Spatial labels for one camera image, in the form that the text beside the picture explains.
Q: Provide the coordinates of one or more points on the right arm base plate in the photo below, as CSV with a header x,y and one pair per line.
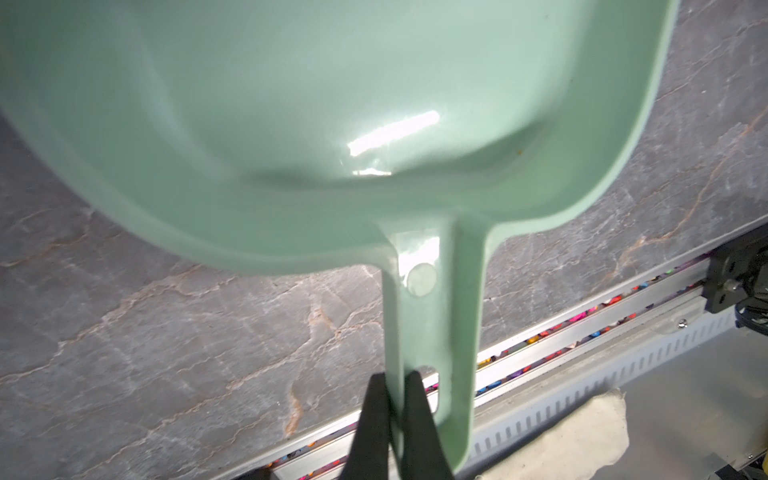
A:
x,y
737,280

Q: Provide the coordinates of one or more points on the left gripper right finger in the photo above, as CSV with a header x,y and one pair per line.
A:
x,y
422,456

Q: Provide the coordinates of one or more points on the mint green dustpan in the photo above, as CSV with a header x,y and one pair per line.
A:
x,y
288,137

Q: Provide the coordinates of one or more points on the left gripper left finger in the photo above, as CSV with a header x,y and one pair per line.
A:
x,y
368,456

